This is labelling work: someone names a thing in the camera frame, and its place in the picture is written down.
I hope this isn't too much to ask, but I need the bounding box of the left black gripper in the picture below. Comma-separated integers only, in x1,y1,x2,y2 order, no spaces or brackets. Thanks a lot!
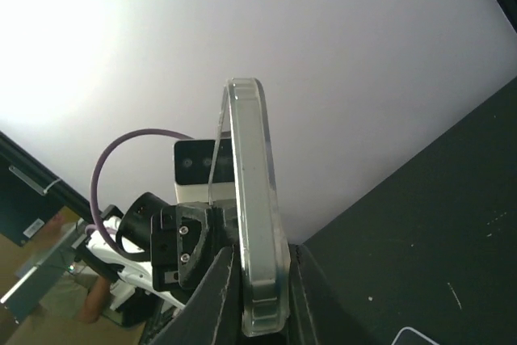
150,200,238,292

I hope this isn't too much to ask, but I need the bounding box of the phone in purple case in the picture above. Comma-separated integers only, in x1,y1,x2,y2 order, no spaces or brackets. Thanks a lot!
391,326,438,345

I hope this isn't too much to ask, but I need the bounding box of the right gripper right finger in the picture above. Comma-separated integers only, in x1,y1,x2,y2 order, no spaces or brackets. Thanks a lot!
287,245,364,344

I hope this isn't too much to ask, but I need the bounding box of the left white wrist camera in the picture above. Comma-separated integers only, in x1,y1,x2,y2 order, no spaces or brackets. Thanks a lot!
173,138,236,203

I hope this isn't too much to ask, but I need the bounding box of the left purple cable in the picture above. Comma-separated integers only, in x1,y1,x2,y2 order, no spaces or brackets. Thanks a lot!
90,128,195,257

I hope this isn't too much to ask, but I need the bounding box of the left frame post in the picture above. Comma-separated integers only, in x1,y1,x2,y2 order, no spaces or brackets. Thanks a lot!
1,132,93,222

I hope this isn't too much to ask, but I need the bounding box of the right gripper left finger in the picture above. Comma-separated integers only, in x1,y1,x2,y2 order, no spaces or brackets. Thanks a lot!
152,246,242,345

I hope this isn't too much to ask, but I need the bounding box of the clear phone case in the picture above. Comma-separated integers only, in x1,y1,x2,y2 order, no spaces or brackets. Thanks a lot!
208,78,290,337

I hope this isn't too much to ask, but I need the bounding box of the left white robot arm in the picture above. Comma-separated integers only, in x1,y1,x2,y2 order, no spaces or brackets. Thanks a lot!
76,192,238,317

